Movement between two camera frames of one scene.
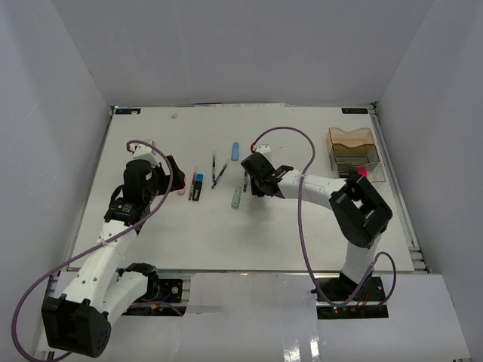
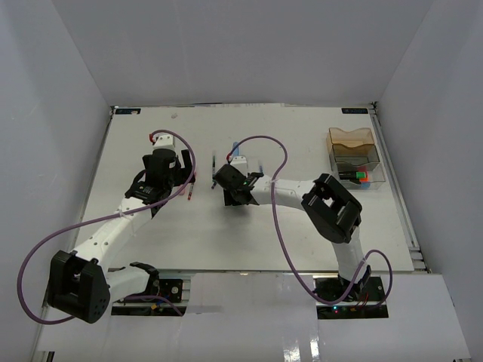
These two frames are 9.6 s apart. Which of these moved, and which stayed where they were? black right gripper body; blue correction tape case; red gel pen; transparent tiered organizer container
Moved: black right gripper body
Stayed: red gel pen; transparent tiered organizer container; blue correction tape case
